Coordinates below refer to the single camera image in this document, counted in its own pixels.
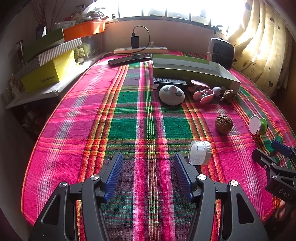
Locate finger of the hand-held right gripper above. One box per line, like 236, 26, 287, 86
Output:
271, 139, 296, 163
252, 148, 296, 186

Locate brown walnut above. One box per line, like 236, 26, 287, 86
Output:
223, 90, 236, 104
215, 114, 233, 134

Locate green white cardboard box tray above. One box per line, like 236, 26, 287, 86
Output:
151, 54, 241, 90

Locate pink white clip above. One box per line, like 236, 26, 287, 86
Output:
187, 87, 217, 105

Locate grey striped box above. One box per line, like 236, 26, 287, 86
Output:
38, 38, 83, 67

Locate orange tray with clutter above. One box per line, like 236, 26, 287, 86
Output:
64, 5, 105, 24

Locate yellow box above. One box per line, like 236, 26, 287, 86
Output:
20, 49, 76, 93

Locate small black remote control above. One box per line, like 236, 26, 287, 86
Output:
153, 76, 187, 86

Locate person's right hand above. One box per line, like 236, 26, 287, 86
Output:
276, 200, 291, 220

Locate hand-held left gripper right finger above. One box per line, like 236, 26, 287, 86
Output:
174, 152, 270, 241

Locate white round massager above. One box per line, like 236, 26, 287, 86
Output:
159, 85, 185, 106

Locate grey desktop fan heater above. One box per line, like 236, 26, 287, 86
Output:
209, 37, 235, 69

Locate cream patterned curtain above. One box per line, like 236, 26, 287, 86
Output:
228, 0, 292, 99

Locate white power strip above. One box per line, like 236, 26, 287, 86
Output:
113, 46, 167, 55

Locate small white round wheel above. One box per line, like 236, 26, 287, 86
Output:
188, 140, 212, 166

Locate dried red branches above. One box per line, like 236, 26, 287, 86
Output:
31, 0, 59, 26

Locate grey mushroom-shaped gadget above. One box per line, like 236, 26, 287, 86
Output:
212, 87, 224, 102

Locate pink green plaid tablecloth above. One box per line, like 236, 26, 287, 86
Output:
21, 50, 292, 241

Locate black charger cable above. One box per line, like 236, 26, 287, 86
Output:
132, 26, 151, 51

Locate clear cartoon sticker container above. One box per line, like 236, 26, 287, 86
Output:
75, 44, 92, 59

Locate black smartphone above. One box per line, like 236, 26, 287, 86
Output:
108, 53, 151, 67

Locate green box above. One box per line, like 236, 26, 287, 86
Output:
23, 27, 65, 62

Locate green white spool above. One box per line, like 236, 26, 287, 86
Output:
249, 115, 268, 135

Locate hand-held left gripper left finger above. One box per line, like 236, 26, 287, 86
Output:
28, 152, 124, 241

